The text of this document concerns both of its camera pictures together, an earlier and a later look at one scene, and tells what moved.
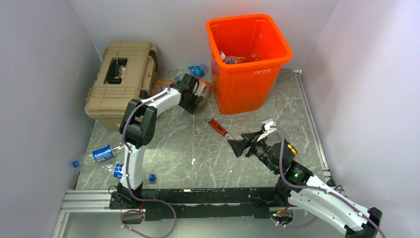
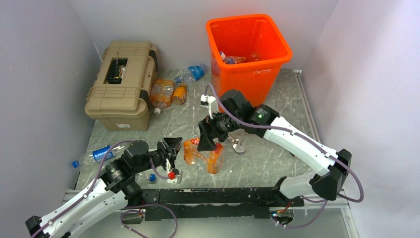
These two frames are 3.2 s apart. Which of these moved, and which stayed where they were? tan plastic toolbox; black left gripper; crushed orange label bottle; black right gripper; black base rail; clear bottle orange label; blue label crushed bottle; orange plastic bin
Moved: black right gripper; black left gripper; crushed orange label bottle
Stayed: black base rail; blue label crushed bottle; tan plastic toolbox; clear bottle orange label; orange plastic bin
